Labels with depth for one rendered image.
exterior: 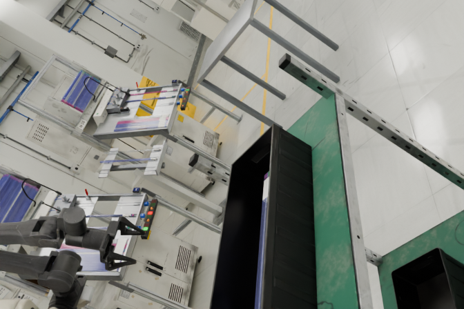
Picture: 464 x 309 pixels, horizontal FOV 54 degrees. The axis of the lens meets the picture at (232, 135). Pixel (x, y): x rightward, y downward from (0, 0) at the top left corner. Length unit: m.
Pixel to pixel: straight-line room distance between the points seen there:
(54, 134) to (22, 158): 1.37
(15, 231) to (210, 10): 6.14
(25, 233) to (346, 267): 0.90
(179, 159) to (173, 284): 1.23
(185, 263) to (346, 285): 3.04
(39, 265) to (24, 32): 5.08
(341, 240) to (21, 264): 1.02
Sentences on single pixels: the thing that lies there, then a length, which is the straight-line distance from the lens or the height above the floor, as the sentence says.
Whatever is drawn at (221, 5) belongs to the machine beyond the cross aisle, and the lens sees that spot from 7.24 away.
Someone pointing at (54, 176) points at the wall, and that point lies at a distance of 5.74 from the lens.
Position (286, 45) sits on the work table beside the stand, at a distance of 3.19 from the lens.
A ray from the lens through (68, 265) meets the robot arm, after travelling 1.52.
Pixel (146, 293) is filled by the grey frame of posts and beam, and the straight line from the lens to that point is 3.14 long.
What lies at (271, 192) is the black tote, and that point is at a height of 1.06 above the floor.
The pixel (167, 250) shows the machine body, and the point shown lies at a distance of 3.74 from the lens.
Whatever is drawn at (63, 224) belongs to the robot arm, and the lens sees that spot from 1.31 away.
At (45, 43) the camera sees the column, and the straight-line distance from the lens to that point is 6.39.
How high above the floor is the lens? 1.44
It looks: 18 degrees down
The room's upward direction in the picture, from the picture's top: 60 degrees counter-clockwise
